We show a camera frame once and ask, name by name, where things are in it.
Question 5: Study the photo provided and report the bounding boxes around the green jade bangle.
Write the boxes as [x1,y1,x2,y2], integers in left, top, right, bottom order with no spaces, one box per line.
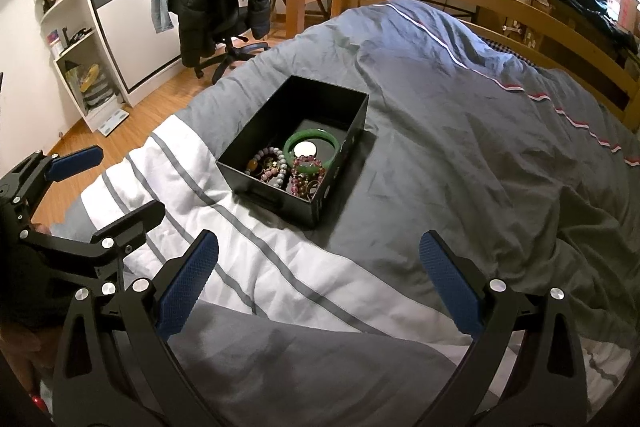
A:
[283,130,341,168]

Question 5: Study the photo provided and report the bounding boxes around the white wardrobe black stripes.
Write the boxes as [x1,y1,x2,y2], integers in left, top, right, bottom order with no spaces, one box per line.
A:
[75,0,292,94]

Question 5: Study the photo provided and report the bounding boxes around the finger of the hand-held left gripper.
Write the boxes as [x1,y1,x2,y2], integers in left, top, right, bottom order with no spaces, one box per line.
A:
[10,146,104,208]
[92,200,166,258]

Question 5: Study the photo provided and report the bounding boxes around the black box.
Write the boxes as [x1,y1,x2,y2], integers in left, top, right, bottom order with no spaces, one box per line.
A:
[215,75,370,229]

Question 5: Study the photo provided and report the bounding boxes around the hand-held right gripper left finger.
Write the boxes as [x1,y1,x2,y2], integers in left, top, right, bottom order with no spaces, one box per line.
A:
[52,229,221,427]

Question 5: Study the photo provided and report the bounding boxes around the grey striped duvet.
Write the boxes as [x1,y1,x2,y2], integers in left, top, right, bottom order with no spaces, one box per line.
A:
[37,0,640,427]

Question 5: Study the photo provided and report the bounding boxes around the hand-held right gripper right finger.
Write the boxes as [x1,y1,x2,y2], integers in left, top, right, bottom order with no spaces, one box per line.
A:
[419,229,588,427]

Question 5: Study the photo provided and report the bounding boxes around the pink bead bracelet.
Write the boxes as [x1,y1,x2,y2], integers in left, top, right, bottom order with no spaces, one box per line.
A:
[289,156,327,200]

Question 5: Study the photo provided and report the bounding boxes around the black office chair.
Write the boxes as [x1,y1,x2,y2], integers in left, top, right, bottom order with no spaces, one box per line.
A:
[192,0,272,86]

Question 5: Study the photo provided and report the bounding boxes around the grey bead bracelet orange bead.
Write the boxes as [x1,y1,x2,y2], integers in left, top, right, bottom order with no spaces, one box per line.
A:
[245,147,292,190]

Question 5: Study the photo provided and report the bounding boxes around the white bathroom scale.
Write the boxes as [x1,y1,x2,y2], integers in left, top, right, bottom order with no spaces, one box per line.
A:
[97,109,130,138]

